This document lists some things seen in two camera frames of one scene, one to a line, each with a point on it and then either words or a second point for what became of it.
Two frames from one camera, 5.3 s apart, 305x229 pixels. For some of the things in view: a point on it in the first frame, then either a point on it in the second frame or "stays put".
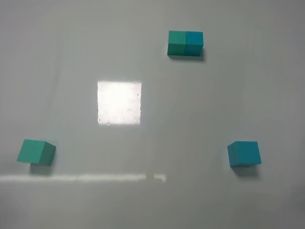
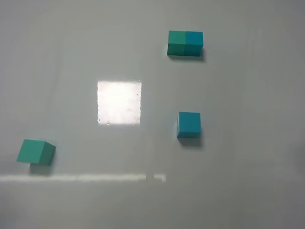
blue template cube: (194, 43) stays put
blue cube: (242, 153) to (188, 125)
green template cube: (177, 43) stays put
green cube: (36, 151) stays put
